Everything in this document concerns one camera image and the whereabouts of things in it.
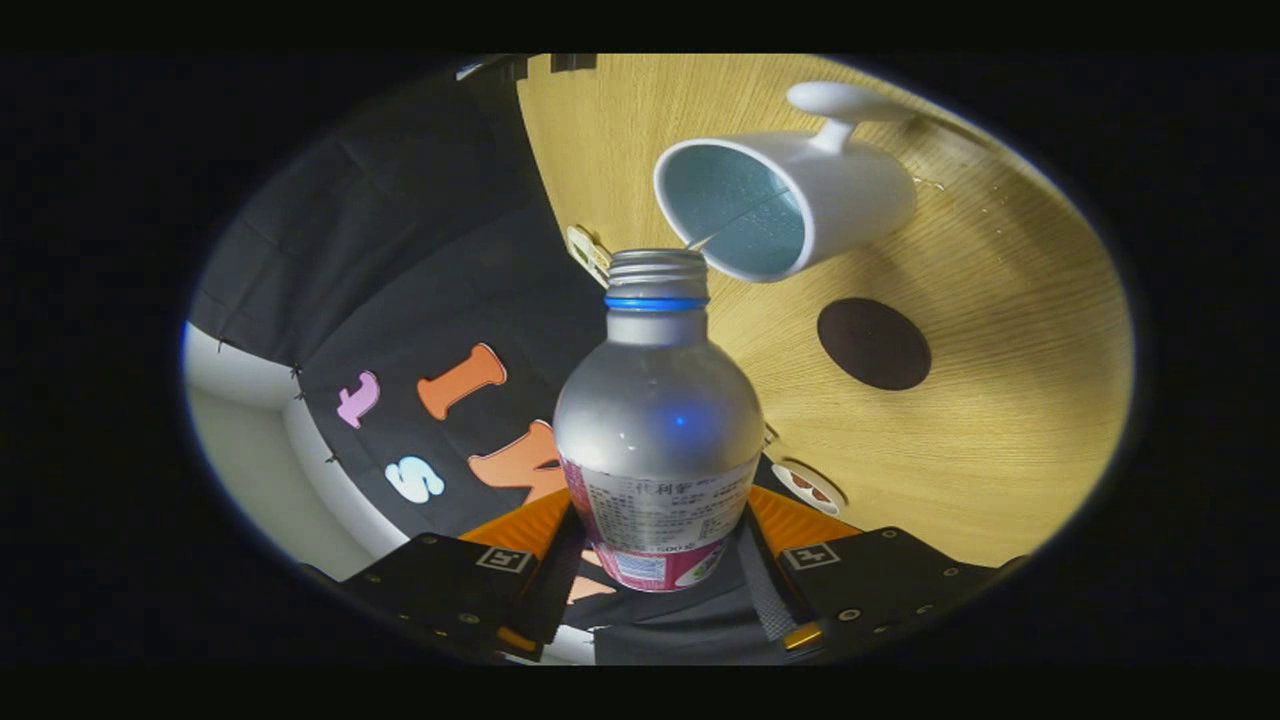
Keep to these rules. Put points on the white divided condiment dish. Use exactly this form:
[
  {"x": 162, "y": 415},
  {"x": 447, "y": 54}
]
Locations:
[{"x": 588, "y": 255}]

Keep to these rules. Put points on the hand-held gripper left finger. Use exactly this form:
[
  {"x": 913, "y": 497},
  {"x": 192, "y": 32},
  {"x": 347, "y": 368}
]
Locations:
[{"x": 550, "y": 600}]

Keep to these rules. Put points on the silver bottle with red label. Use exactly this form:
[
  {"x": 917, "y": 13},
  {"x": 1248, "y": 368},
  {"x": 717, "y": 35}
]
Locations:
[{"x": 655, "y": 420}]

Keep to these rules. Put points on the black table clamp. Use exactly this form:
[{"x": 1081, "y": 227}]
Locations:
[
  {"x": 573, "y": 63},
  {"x": 516, "y": 69}
]

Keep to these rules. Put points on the white cup with blue inside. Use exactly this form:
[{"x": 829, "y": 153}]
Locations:
[{"x": 850, "y": 190}]

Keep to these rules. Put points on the wooden table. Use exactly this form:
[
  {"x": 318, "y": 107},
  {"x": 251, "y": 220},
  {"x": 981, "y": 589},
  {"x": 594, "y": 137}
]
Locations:
[{"x": 1000, "y": 400}]

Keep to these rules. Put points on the white round plate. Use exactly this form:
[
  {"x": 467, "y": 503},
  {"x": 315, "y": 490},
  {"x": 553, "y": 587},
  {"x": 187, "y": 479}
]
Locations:
[{"x": 825, "y": 505}]

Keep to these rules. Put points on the dark brown round coaster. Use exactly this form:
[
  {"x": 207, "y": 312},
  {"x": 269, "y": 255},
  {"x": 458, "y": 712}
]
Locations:
[{"x": 874, "y": 344}]

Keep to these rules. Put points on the black backdrop cloth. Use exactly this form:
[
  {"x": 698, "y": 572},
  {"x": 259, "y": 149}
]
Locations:
[{"x": 400, "y": 230}]

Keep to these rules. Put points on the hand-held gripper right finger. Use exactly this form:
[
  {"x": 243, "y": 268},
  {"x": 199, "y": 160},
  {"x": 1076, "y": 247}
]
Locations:
[{"x": 770, "y": 595}]

